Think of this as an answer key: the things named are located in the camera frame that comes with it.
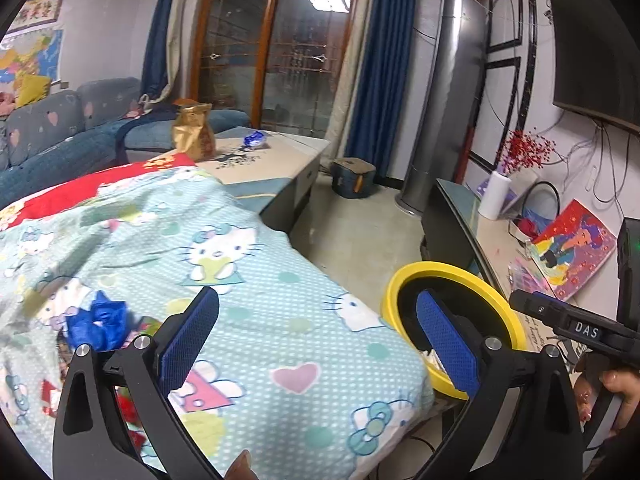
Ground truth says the wooden glass door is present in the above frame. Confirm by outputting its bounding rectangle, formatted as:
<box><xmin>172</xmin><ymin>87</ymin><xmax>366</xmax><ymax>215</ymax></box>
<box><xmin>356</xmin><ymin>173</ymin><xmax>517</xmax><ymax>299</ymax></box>
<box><xmin>188</xmin><ymin>0</ymin><xmax>357</xmax><ymax>138</ymax></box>

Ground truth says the blue curtain right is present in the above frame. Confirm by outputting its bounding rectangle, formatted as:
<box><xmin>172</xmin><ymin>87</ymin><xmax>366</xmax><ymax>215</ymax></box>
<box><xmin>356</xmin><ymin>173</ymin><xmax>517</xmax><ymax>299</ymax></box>
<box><xmin>345</xmin><ymin>0</ymin><xmax>416</xmax><ymax>178</ymax></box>

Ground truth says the Hello Kitty bed sheet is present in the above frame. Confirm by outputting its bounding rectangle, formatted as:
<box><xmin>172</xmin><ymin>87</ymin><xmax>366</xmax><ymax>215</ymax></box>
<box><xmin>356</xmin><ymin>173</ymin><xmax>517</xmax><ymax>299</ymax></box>
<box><xmin>1</xmin><ymin>155</ymin><xmax>434</xmax><ymax>479</ymax></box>

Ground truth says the blue storage stool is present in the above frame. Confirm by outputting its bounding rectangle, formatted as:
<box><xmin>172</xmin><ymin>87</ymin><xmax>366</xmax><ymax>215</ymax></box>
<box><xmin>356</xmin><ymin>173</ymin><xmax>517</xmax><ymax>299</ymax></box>
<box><xmin>330</xmin><ymin>157</ymin><xmax>376</xmax><ymax>200</ymax></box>

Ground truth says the blue snack wrapper on table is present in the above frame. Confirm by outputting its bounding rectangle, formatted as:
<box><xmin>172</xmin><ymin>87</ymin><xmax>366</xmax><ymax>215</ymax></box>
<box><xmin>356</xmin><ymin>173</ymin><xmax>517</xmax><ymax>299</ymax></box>
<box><xmin>243</xmin><ymin>130</ymin><xmax>267</xmax><ymax>151</ymax></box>

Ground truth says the China map poster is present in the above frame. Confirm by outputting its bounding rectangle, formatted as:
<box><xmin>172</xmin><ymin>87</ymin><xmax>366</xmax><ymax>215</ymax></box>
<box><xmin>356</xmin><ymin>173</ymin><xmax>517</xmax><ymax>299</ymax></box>
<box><xmin>0</xmin><ymin>28</ymin><xmax>63</xmax><ymax>94</ymax></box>

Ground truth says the yellow rimmed trash bin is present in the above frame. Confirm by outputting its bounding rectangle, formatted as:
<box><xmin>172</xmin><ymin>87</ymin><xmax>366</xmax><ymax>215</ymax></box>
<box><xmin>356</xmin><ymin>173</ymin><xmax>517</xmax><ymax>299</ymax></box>
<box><xmin>381</xmin><ymin>261</ymin><xmax>527</xmax><ymax>400</ymax></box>

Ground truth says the coffee table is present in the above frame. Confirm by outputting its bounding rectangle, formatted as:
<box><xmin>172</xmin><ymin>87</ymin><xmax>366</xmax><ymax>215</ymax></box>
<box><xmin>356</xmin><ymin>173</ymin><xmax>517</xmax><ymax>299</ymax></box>
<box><xmin>198</xmin><ymin>127</ymin><xmax>329</xmax><ymax>233</ymax></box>

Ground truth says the silver tower air conditioner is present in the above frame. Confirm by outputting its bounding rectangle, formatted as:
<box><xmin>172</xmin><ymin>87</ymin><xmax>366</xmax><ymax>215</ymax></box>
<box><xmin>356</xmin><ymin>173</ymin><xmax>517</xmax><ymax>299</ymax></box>
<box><xmin>396</xmin><ymin>0</ymin><xmax>487</xmax><ymax>217</ymax></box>

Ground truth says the blue curtain left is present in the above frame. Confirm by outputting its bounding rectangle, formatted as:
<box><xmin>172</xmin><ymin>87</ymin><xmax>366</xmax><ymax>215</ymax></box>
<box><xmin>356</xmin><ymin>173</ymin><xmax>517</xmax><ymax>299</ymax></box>
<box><xmin>141</xmin><ymin>0</ymin><xmax>174</xmax><ymax>101</ymax></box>

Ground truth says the right hand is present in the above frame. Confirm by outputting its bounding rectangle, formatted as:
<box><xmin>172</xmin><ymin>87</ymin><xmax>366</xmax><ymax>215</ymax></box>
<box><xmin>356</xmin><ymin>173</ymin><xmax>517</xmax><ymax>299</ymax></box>
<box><xmin>574</xmin><ymin>370</ymin><xmax>640</xmax><ymax>436</ymax></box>

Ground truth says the blue sofa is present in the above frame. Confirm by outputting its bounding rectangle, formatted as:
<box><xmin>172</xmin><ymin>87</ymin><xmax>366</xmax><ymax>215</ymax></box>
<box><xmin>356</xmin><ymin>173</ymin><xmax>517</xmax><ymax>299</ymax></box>
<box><xmin>0</xmin><ymin>76</ymin><xmax>252</xmax><ymax>212</ymax></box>

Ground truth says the wall mounted television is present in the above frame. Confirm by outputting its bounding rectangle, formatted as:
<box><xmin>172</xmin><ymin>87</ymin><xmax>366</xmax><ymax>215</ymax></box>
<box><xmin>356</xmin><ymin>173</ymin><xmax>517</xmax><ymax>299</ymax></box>
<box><xmin>550</xmin><ymin>0</ymin><xmax>639</xmax><ymax>132</ymax></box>

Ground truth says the yellow cushion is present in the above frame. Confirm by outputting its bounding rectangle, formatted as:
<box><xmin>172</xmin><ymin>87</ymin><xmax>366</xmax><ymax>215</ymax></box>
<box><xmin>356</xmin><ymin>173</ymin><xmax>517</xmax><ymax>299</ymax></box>
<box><xmin>15</xmin><ymin>75</ymin><xmax>52</xmax><ymax>108</ymax></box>

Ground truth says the white paper towel roll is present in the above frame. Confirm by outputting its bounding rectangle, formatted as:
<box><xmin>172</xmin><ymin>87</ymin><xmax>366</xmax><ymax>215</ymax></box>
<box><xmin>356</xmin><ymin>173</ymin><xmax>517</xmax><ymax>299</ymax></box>
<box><xmin>477</xmin><ymin>171</ymin><xmax>511</xmax><ymax>220</ymax></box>

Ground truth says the red berry decoration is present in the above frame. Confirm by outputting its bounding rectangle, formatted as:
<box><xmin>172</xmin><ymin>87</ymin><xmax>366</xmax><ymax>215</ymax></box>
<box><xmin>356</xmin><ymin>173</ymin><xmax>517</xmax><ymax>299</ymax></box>
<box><xmin>497</xmin><ymin>130</ymin><xmax>555</xmax><ymax>177</ymax></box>

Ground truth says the blue curtain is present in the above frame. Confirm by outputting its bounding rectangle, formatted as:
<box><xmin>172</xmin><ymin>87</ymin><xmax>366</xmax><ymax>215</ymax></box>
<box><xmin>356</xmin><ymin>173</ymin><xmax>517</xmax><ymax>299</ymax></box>
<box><xmin>345</xmin><ymin>0</ymin><xmax>416</xmax><ymax>178</ymax></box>
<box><xmin>141</xmin><ymin>0</ymin><xmax>174</xmax><ymax>101</ymax></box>

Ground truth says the blue crumpled plastic bag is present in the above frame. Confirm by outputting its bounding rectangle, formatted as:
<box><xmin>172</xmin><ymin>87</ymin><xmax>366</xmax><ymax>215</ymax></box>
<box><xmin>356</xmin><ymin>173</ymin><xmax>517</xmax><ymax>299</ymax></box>
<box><xmin>66</xmin><ymin>290</ymin><xmax>129</xmax><ymax>352</ymax></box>

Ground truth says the brown paper bag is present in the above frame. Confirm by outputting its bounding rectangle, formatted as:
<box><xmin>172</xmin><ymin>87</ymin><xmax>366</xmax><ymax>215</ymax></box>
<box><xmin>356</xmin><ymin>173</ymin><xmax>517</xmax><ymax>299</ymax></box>
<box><xmin>171</xmin><ymin>99</ymin><xmax>216</xmax><ymax>162</ymax></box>

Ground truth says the colourful picture book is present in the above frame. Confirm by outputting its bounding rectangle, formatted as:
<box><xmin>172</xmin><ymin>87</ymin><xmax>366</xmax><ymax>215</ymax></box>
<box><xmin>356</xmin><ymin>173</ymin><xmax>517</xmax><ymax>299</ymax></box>
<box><xmin>529</xmin><ymin>200</ymin><xmax>617</xmax><ymax>301</ymax></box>

